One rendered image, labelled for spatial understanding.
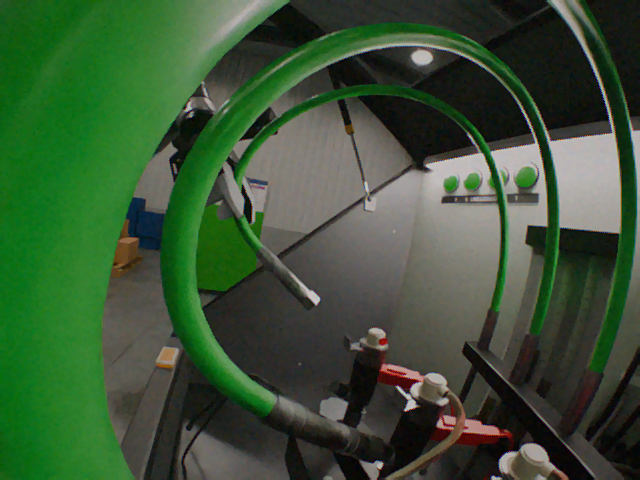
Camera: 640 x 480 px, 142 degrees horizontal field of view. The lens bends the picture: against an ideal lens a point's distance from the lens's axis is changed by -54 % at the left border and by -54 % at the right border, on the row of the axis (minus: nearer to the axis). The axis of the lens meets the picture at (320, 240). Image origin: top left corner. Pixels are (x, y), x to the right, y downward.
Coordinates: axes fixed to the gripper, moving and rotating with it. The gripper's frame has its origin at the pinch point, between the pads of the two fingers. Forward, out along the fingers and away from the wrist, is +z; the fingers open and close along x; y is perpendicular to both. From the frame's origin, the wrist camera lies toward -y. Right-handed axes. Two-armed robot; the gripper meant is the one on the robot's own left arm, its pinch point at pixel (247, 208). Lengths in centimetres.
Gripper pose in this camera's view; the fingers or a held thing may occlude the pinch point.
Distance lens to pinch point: 30.3
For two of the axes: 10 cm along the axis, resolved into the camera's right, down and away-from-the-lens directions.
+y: -8.4, 5.3, 0.9
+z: 4.8, 8.2, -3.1
